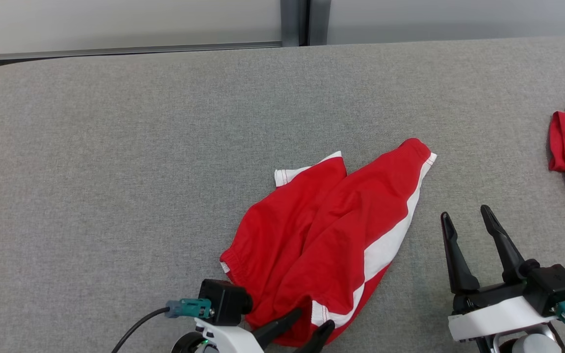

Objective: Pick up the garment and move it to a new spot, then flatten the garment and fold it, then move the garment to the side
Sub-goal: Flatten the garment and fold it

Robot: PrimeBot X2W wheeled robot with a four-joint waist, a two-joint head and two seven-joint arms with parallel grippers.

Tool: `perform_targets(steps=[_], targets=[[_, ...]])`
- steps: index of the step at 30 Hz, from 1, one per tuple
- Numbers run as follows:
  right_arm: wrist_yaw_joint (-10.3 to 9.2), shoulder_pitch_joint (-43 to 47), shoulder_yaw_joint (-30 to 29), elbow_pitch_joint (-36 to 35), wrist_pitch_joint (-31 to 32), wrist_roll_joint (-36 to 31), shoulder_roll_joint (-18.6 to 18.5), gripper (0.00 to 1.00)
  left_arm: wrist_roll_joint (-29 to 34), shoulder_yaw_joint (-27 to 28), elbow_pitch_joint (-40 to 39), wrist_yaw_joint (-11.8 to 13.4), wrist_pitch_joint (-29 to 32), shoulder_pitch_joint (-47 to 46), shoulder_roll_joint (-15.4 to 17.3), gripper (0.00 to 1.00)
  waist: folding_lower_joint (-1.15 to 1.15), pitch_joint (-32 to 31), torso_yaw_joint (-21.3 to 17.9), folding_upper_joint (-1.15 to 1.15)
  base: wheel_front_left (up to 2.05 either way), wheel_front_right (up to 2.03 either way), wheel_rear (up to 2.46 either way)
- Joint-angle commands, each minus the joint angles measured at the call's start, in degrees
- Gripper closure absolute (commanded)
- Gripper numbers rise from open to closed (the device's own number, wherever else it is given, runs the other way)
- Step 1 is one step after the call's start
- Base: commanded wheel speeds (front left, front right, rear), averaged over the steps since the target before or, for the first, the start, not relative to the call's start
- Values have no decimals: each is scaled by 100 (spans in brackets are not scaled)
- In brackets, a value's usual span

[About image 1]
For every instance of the grey upright post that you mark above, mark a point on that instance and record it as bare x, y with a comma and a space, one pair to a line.
304, 22

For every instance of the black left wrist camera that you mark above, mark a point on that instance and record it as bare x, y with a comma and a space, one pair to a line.
223, 301

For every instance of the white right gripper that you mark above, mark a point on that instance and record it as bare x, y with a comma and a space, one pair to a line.
493, 316

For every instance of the red and white shorts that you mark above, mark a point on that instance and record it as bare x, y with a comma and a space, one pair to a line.
321, 235

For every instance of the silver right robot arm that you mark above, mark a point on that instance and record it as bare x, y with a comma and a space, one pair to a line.
527, 344

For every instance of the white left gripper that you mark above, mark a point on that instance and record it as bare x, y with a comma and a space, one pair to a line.
228, 340

